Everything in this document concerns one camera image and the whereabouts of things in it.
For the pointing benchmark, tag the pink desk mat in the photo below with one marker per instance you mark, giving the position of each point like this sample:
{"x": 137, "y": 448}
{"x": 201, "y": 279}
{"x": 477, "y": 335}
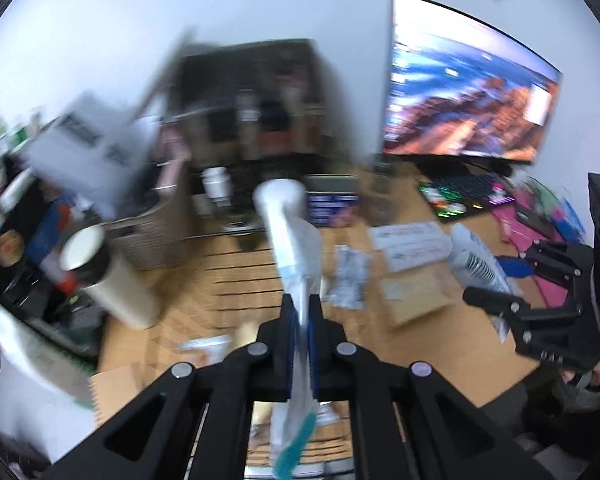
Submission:
{"x": 530, "y": 240}

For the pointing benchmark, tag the white barcode packet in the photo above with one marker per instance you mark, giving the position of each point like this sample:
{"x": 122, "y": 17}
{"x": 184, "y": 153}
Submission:
{"x": 475, "y": 260}

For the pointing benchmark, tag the blue-grey cookie packet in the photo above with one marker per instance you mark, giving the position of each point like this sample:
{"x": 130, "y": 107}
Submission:
{"x": 352, "y": 275}

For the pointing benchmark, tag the blue tissue pack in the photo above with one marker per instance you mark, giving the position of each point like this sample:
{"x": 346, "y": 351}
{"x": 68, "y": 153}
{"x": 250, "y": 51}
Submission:
{"x": 572, "y": 215}

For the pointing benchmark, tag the printed paper sheets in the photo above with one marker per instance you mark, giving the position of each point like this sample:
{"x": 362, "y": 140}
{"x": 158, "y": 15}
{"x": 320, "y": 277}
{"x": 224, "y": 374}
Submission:
{"x": 90, "y": 150}

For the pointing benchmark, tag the white tumbler with black rim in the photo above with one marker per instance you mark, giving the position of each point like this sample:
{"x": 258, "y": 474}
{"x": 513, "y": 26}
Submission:
{"x": 110, "y": 280}

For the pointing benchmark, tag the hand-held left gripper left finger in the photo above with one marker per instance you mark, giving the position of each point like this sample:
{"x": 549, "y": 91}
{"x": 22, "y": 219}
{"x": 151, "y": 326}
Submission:
{"x": 275, "y": 350}

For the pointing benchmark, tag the dark acrylic cosmetics cabinet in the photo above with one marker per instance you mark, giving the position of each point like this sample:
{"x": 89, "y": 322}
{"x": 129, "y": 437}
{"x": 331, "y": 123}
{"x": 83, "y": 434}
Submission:
{"x": 260, "y": 100}

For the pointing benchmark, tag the kraft spiral notebook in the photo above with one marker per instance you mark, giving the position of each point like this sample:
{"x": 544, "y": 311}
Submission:
{"x": 115, "y": 390}

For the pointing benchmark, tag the wide glass cup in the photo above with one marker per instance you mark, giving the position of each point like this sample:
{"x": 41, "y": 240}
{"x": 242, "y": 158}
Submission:
{"x": 380, "y": 200}

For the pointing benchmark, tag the brown woven storage basket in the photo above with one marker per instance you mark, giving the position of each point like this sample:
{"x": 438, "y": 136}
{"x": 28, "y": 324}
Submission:
{"x": 150, "y": 230}

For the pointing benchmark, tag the backlit mechanical keyboard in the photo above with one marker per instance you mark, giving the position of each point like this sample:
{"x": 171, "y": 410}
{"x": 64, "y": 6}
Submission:
{"x": 460, "y": 195}

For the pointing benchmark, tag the blue luncheon meat can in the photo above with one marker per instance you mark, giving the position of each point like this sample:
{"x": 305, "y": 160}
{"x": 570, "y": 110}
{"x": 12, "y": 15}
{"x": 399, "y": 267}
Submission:
{"x": 330, "y": 205}

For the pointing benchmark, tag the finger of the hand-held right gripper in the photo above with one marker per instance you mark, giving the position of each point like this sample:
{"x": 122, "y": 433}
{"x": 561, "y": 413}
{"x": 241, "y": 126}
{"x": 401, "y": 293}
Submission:
{"x": 555, "y": 260}
{"x": 500, "y": 302}

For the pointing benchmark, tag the curved computer monitor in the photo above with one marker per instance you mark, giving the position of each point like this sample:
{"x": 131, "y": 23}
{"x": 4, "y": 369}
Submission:
{"x": 460, "y": 90}

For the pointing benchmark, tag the black phone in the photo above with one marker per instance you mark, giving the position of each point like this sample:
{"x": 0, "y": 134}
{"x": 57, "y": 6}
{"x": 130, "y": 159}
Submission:
{"x": 535, "y": 217}

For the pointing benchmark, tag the bagged bread slice with desiccant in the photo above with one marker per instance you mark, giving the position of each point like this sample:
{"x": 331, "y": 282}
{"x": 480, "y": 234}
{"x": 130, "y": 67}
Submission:
{"x": 415, "y": 297}

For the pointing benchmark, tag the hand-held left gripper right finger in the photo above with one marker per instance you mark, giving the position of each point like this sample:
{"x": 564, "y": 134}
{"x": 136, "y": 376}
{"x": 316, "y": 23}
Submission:
{"x": 330, "y": 355}

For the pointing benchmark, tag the glass jar with white lid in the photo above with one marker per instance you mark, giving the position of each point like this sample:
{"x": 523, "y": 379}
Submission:
{"x": 217, "y": 185}

